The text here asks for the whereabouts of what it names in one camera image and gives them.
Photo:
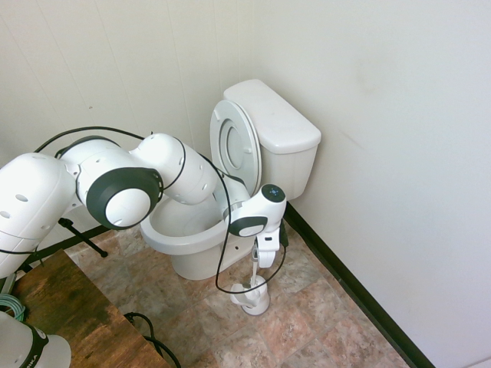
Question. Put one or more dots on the black camera tripod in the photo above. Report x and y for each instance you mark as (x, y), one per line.
(82, 238)

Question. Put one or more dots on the black rubber baseboard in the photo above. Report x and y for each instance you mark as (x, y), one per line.
(92, 232)
(364, 291)

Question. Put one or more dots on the white toilet seat cover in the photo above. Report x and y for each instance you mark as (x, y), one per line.
(236, 147)

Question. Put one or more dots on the white toilet brush holder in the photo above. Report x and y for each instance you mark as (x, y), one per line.
(256, 306)

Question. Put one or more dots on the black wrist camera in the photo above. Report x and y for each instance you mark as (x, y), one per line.
(284, 235)

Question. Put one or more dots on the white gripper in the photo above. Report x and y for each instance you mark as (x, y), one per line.
(268, 249)

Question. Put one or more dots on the white toilet tank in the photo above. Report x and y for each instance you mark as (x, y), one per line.
(291, 168)

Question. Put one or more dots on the white toilet brush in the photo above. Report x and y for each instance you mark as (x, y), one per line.
(253, 274)

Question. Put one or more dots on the white toilet tank lid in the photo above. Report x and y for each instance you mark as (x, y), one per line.
(274, 119)

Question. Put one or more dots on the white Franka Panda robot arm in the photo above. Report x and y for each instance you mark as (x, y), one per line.
(115, 180)

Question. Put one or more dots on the white toilet bowl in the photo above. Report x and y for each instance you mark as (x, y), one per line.
(199, 257)

